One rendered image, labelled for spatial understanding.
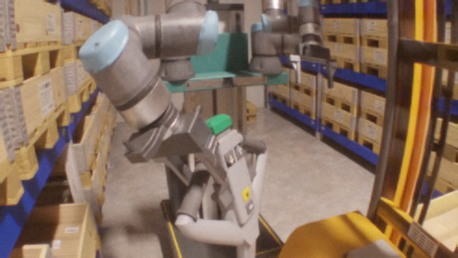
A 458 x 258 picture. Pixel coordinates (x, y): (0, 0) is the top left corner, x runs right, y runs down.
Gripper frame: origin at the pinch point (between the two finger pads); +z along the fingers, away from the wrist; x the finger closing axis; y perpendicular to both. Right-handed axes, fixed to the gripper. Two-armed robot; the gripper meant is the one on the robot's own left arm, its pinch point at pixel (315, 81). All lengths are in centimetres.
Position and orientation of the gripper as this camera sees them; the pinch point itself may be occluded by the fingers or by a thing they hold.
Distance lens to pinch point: 113.4
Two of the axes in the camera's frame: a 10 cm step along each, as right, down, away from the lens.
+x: 9.8, 0.4, 1.7
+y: 1.7, -1.1, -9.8
